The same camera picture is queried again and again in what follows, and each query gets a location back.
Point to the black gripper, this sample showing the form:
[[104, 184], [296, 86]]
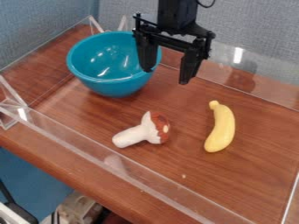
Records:
[[172, 28]]

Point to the blue plastic bowl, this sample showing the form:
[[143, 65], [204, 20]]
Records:
[[103, 61]]

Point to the yellow toy squash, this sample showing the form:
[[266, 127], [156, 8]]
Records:
[[223, 131]]

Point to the white object under table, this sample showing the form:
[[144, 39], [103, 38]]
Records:
[[79, 209]]

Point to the clear acrylic back barrier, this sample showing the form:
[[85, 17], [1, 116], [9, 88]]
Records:
[[252, 74]]

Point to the clear acrylic barrier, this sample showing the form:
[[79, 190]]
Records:
[[252, 74], [133, 191]]

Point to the toy mushroom red cap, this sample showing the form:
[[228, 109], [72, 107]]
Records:
[[152, 130]]

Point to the clear acrylic front barrier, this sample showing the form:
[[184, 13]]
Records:
[[133, 191]]

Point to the black white chair part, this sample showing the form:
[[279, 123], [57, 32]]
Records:
[[12, 213]]

